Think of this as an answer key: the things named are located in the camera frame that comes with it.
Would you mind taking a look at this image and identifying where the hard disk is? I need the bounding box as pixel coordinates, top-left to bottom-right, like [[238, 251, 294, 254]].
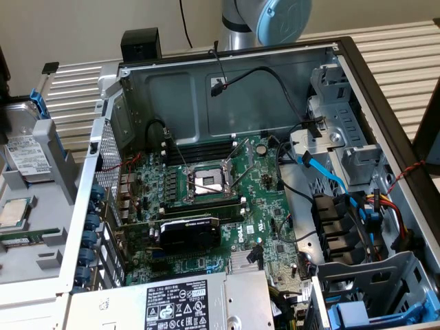
[[0, 88, 63, 186]]

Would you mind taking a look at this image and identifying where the open PC case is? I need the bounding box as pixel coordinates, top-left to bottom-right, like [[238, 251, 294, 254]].
[[56, 36, 440, 330]]

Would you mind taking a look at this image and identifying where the power supply cable bundle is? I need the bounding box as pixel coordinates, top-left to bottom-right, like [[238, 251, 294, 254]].
[[267, 283, 309, 330]]

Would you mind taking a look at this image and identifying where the thin black cable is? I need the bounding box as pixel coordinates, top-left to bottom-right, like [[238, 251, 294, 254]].
[[177, 0, 194, 49]]

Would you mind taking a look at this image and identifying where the thin black red wire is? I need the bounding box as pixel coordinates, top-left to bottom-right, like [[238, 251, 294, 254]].
[[208, 40, 230, 91]]

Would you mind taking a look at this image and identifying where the grey power supply unit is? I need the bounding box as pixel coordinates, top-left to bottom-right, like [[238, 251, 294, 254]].
[[68, 269, 276, 330]]

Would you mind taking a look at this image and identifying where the silver heatsink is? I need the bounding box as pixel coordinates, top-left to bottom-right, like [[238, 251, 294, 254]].
[[229, 250, 265, 273]]

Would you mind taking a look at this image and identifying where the CPU socket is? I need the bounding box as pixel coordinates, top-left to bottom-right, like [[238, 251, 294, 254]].
[[184, 161, 238, 204]]

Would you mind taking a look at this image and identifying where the grey metal disk bay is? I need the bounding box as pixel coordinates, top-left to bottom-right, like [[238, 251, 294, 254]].
[[309, 250, 440, 330]]

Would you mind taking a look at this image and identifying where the blue SATA wire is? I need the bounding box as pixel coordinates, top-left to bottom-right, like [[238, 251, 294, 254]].
[[297, 153, 383, 248]]

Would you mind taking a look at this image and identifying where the red yellow power wire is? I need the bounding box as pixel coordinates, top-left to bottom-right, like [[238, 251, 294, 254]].
[[366, 187, 426, 257]]

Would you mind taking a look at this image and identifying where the grey metal drive cage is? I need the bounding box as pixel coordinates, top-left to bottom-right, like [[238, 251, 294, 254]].
[[307, 63, 396, 188]]

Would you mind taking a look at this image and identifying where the grey parts rack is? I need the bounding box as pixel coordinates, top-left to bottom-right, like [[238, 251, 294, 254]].
[[0, 118, 80, 286]]

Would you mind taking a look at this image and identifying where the small black box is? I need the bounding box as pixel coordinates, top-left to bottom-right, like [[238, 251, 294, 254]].
[[120, 27, 162, 65]]

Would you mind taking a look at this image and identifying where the green RAM stick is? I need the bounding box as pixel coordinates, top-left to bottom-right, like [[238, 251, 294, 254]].
[[0, 228, 52, 247]]

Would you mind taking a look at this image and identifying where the thin dark wire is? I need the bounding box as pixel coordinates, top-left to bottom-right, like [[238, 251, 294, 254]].
[[277, 213, 319, 245]]

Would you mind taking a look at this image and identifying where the blue plastic disk carrier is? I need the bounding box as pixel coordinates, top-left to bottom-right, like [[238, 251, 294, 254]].
[[326, 285, 440, 327]]

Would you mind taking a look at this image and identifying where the silver CPU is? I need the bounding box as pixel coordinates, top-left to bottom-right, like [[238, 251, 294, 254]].
[[0, 196, 38, 230]]

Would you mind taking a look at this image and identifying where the black RAM slot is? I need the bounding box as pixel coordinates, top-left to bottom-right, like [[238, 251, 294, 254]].
[[164, 140, 239, 154], [163, 205, 247, 223], [159, 196, 245, 211], [160, 146, 238, 164]]

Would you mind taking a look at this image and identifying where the black plastic fan shroud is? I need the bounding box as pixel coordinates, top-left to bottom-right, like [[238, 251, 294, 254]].
[[311, 194, 365, 265]]

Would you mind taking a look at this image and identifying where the blue card retention latch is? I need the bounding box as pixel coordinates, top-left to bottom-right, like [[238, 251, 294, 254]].
[[74, 184, 107, 286]]

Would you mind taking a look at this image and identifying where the silver rear port stack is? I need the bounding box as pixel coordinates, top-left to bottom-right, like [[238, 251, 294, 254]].
[[116, 171, 139, 223]]

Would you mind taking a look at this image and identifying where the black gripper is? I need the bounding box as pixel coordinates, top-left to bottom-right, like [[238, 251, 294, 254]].
[[0, 44, 11, 145]]

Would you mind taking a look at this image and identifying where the black cable with connector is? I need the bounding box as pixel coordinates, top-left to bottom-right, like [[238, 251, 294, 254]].
[[210, 65, 326, 138]]

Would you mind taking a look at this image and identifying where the socket locking lever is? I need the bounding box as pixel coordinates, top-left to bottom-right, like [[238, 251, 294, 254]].
[[166, 133, 189, 171]]

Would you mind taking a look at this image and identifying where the black motherboard cable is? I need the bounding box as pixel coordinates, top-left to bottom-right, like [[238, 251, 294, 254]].
[[274, 135, 316, 204]]

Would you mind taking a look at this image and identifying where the red black twisted wire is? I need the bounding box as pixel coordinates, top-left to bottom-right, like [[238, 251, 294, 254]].
[[384, 160, 427, 197]]

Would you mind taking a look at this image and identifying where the black graphics card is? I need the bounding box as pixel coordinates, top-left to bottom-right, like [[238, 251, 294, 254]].
[[118, 212, 223, 254]]

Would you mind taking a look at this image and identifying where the green motherboard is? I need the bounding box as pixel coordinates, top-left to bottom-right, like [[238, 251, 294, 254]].
[[116, 133, 305, 293]]

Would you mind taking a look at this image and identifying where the metal socket cover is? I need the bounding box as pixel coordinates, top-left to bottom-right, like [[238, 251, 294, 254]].
[[223, 137, 256, 186]]

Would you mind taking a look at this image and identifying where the short black looped cable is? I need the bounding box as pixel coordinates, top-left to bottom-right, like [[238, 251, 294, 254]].
[[144, 118, 173, 147]]

